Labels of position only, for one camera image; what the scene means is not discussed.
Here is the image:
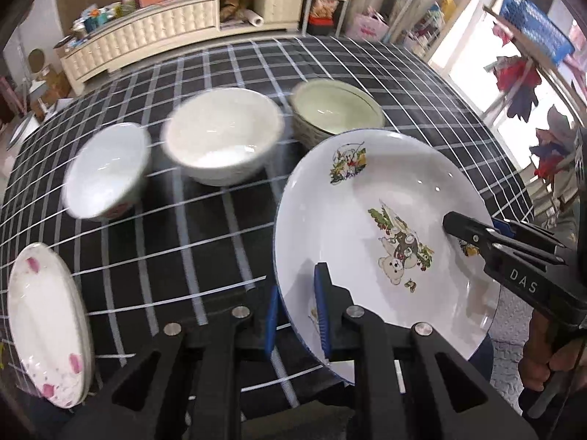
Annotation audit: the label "white cartoon print plate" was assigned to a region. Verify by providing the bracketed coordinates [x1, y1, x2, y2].
[274, 129, 503, 386]

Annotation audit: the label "pink gift bag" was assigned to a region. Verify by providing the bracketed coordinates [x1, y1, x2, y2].
[352, 11, 390, 43]

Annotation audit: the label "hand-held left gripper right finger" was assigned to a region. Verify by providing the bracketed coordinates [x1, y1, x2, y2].
[314, 262, 543, 440]

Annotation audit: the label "pale green black-rimmed bowl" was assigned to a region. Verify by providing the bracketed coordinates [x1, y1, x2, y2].
[292, 79, 385, 137]
[292, 117, 340, 151]

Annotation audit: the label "person's right hand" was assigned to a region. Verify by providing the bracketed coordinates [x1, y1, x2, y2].
[520, 309, 587, 393]

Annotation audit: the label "red and blue hanging clothes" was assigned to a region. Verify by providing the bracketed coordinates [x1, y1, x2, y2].
[493, 55, 543, 121]

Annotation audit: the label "blue plastic basket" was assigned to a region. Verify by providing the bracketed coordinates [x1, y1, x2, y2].
[499, 0, 575, 66]

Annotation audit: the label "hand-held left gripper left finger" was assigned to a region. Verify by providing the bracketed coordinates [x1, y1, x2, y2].
[64, 285, 280, 440]

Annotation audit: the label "white pink flower plate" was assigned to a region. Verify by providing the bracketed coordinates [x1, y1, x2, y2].
[6, 242, 95, 410]

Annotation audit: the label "small white pink-print bowl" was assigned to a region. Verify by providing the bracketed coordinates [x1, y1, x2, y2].
[61, 122, 152, 221]

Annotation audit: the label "large plain white bowl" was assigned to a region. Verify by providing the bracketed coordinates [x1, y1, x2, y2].
[162, 87, 285, 188]

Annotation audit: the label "round white stool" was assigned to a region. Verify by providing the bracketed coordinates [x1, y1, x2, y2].
[8, 111, 43, 150]

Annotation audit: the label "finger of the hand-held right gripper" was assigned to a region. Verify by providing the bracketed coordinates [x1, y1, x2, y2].
[492, 219, 568, 263]
[442, 211, 511, 263]

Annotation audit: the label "black white checked tablecloth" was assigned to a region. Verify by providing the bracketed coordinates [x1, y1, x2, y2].
[0, 34, 535, 422]

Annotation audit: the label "cardboard box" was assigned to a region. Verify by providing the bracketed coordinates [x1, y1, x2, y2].
[36, 70, 70, 103]

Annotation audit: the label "cream tufted low cabinet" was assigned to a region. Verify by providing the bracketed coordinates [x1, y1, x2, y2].
[59, 0, 306, 97]

